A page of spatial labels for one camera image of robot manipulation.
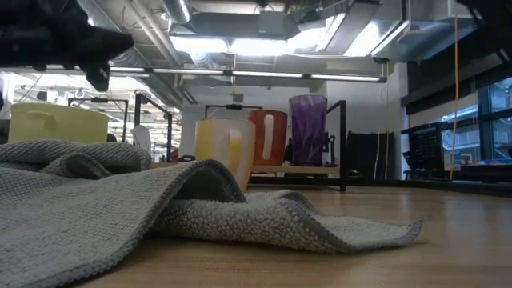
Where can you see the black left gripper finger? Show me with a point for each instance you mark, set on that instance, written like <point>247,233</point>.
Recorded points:
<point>120,42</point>

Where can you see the small pale yellow cup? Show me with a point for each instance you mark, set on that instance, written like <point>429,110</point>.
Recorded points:
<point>56,124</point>

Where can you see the yellow and white mug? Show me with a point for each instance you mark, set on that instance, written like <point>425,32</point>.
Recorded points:
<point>224,148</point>

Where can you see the purple marbled tumbler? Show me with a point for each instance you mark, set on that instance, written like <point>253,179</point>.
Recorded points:
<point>308,132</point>

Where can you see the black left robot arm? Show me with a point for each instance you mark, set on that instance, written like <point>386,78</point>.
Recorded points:
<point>24,24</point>

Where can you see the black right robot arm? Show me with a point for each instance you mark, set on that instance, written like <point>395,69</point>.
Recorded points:
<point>494,24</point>

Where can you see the white chair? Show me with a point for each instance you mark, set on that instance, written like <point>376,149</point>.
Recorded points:
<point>142,138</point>

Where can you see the dark screen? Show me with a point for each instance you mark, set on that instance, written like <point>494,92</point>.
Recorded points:
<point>4,132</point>

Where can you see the long ceiling light strip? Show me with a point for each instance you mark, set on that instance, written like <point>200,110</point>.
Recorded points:
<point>264,74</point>

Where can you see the grey knitted towel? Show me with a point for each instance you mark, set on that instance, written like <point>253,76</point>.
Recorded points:
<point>80,208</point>

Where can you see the black upright panel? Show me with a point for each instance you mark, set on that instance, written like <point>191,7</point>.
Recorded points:
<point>364,154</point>

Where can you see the black perforated rack cart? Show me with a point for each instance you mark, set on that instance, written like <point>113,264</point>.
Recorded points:
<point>426,150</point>

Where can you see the thin black background frame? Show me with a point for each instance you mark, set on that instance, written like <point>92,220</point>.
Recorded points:
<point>100,100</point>

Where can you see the thick black background frame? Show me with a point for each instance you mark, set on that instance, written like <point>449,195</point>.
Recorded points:
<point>138,116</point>

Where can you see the grey square wall vent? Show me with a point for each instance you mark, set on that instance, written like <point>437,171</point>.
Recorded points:
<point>238,98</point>

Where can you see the black background frame with camera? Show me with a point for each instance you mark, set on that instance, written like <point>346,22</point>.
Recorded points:
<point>234,106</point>

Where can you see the wooden shelf black frame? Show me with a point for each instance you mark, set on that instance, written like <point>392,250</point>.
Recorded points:
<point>342,144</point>

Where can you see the black ceiling dome camera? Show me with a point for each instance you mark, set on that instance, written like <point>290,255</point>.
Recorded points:
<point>381,60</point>

